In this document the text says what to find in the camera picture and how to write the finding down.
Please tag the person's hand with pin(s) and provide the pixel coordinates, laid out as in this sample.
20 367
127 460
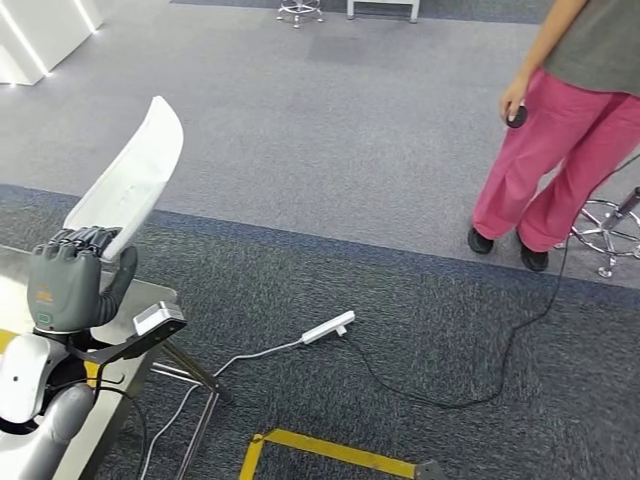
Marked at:
512 93

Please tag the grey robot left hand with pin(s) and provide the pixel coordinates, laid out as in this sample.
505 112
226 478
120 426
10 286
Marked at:
65 291

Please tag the small black round object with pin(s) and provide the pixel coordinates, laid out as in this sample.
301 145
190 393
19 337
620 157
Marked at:
518 120

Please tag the white plastic panel part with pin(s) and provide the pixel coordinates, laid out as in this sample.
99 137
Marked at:
130 172

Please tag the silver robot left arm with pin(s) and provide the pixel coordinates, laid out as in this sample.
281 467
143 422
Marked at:
25 378

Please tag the steel workbench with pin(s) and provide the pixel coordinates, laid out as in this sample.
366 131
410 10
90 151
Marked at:
10 291

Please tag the person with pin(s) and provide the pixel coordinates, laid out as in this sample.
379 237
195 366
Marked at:
550 166

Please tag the wide yellow tape outline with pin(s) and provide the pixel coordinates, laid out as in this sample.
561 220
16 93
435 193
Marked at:
4 341

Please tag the low white bench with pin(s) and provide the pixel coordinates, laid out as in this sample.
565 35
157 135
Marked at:
415 12

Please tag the chrome chair base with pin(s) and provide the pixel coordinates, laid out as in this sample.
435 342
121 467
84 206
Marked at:
607 265

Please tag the white lit plinth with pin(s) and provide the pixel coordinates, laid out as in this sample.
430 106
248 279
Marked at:
30 33

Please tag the chrome stool base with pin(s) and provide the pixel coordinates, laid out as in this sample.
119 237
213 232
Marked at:
300 8

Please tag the white power strip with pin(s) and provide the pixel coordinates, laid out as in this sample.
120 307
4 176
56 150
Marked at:
324 329

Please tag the yellow floor tape marking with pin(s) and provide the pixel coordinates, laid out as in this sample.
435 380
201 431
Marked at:
324 450

